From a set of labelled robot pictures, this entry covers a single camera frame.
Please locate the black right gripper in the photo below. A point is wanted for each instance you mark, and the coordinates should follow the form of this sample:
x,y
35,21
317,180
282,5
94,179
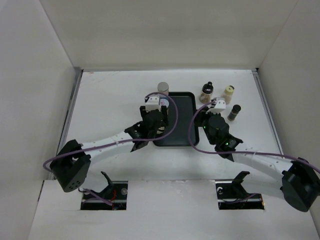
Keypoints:
x,y
200,116

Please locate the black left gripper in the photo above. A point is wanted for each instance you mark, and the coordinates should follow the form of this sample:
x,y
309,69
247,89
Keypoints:
x,y
164,122

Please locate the tall jar white beads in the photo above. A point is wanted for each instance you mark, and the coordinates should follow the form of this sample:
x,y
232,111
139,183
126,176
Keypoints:
x,y
163,89

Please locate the black top grinder bottle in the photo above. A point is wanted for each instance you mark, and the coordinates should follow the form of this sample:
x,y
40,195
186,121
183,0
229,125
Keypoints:
x,y
160,130

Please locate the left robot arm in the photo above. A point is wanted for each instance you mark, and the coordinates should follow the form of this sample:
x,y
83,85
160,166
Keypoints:
x,y
71,166

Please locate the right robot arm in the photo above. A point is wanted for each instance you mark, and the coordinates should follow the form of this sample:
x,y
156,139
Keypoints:
x,y
297,181

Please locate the black knob lid spice jar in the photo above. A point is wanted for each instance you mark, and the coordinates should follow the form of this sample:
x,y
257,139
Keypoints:
x,y
206,92

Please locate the black rectangular tray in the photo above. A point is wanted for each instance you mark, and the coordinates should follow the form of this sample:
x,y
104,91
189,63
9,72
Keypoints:
x,y
186,105

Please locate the yellow lid bottle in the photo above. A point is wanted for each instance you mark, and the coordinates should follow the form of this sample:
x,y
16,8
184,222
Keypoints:
x,y
228,94

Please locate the dark brown spice bottle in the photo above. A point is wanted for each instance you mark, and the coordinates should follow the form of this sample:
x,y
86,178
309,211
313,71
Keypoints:
x,y
234,112

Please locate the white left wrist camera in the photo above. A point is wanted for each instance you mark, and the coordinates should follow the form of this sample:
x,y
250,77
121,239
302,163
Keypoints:
x,y
152,103

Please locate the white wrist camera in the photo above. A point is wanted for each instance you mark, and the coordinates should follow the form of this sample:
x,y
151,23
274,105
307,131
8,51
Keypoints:
x,y
217,105
152,103

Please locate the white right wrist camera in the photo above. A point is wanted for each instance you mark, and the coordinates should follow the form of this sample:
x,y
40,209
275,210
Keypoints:
x,y
217,105

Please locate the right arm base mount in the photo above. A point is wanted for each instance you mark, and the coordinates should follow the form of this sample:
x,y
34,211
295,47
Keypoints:
x,y
231,195

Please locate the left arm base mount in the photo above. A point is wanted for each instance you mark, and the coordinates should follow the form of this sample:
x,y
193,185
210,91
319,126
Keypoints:
x,y
112,198

